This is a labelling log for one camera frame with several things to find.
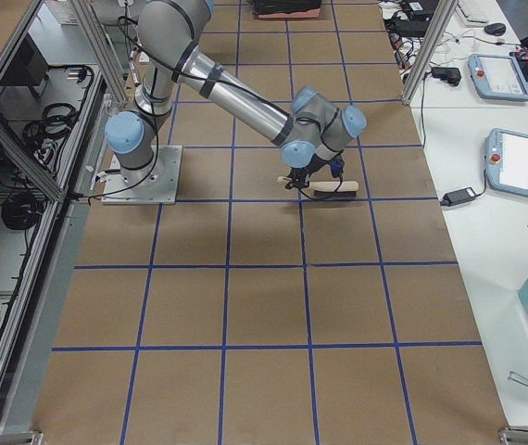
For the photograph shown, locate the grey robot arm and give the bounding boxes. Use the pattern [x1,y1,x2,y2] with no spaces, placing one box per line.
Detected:
[105,1,367,196]

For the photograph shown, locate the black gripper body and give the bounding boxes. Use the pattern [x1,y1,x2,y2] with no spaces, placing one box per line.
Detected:
[291,155,329,183]

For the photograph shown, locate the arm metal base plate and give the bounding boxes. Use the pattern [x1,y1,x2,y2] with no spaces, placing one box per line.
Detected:
[100,145,182,205]

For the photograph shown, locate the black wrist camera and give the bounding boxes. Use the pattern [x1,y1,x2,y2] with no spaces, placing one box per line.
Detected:
[329,155,345,180]

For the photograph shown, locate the teach pendant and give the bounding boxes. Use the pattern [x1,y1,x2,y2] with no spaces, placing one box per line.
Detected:
[484,128,528,197]
[467,54,528,102]

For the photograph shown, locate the white hand brush black bristles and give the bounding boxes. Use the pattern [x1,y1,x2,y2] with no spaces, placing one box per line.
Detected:
[277,176,359,200]

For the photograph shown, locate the lower teach pendant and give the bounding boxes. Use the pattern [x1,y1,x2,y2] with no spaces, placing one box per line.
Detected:
[484,128,528,197]

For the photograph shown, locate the aluminium frame post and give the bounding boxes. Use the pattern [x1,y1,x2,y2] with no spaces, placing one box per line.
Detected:
[401,0,458,106]

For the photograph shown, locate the pink bin with black liner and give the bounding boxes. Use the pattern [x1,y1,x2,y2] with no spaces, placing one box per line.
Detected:
[248,0,322,19]

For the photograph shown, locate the black power adapter brick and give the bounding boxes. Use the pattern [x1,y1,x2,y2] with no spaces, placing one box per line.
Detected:
[440,187,478,207]

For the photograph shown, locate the upper teach pendant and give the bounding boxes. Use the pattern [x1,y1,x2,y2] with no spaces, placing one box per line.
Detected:
[467,54,528,102]

